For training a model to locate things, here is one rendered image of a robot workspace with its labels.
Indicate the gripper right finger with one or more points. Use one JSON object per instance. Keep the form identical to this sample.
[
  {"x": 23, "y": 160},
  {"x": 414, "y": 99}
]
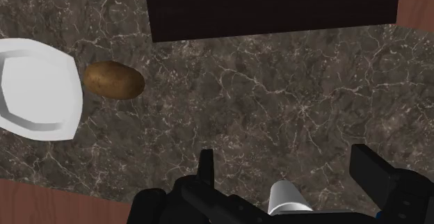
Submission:
[{"x": 376, "y": 176}]

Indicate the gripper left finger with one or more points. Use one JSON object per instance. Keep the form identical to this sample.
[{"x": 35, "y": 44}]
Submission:
[{"x": 203, "y": 199}]

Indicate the white cylinder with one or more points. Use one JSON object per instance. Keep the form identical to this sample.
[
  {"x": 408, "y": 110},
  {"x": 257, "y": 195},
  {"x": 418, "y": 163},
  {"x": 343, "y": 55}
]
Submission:
[{"x": 286, "y": 196}]

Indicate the brown potato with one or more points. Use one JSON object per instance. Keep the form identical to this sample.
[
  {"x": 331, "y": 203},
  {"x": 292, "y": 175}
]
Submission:
[{"x": 113, "y": 80}]

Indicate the white plate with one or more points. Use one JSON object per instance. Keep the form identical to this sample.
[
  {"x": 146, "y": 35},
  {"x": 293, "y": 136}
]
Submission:
[{"x": 37, "y": 87}]

